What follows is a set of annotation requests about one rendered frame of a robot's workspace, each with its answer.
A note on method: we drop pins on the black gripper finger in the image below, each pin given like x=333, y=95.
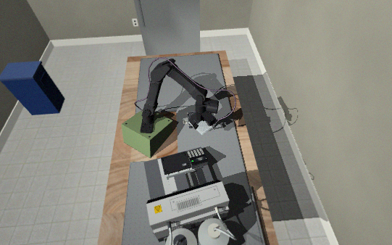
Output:
x=195, y=125

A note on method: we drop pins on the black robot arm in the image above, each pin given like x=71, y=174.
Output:
x=199, y=94

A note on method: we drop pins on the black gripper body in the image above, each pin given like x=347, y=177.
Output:
x=193, y=118

